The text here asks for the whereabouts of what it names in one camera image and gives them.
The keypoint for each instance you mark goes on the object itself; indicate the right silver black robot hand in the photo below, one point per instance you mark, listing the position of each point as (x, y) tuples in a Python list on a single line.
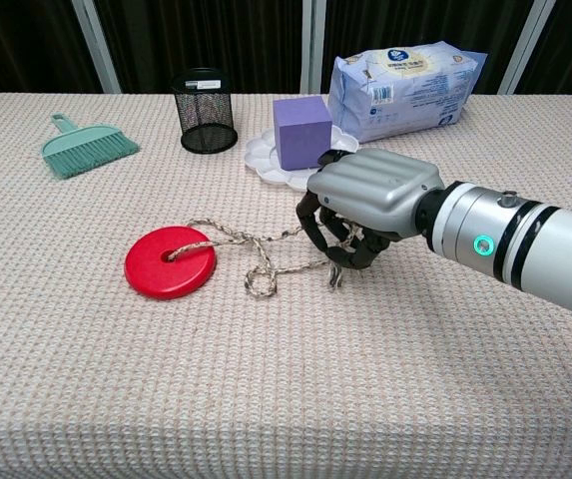
[(375, 184)]

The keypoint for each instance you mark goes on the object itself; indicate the red disc with hole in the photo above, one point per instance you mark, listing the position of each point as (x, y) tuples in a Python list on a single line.
[(185, 279)]

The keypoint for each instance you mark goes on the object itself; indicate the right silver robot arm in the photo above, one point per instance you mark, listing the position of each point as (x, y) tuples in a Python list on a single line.
[(540, 249)]

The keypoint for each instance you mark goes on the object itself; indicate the purple foam cube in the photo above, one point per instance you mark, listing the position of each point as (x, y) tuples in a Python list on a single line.
[(300, 135)]

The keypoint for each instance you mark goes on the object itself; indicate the pale blue wipes pack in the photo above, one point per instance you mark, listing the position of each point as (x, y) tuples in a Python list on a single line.
[(405, 100)]

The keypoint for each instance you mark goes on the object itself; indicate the white flower-shaped palette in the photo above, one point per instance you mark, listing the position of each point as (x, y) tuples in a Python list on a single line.
[(265, 164)]

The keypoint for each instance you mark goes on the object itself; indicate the black mesh pen holder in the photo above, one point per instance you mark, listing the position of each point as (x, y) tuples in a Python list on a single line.
[(205, 115)]

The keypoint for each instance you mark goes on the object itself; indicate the pink waffle tablecloth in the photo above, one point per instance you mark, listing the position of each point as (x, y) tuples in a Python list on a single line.
[(265, 374)]

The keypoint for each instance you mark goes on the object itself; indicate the teal hand brush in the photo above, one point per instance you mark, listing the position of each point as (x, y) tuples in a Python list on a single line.
[(86, 149)]

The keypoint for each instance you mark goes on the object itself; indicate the grey metal frame post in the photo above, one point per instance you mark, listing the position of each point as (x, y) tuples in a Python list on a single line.
[(313, 45), (96, 50), (525, 50)]

